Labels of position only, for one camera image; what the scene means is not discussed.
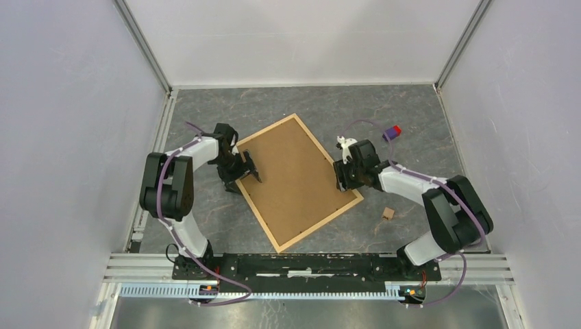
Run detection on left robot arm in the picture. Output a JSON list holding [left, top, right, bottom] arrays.
[[139, 123, 262, 280]]

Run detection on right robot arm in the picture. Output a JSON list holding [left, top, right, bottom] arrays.
[[333, 136, 494, 280]]

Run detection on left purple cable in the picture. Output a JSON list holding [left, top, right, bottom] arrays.
[[156, 121, 254, 307]]

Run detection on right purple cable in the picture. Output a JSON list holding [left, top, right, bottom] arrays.
[[340, 119, 487, 308]]

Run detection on wooden picture frame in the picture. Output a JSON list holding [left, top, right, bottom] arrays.
[[235, 112, 365, 254]]

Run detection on purple and red block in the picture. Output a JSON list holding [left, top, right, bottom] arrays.
[[382, 125, 401, 142]]

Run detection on purple cable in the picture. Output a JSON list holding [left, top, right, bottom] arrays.
[[156, 121, 254, 307], [340, 119, 487, 308]]

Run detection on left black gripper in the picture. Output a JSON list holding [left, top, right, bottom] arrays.
[[212, 150, 262, 195]]

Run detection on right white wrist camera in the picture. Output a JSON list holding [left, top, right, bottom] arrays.
[[336, 136, 358, 164]]

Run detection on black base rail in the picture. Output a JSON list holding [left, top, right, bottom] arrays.
[[172, 253, 442, 295]]

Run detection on small brown cube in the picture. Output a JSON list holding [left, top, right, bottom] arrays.
[[382, 207, 395, 221]]

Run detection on brown backing board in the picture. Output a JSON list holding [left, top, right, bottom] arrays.
[[239, 118, 360, 247]]

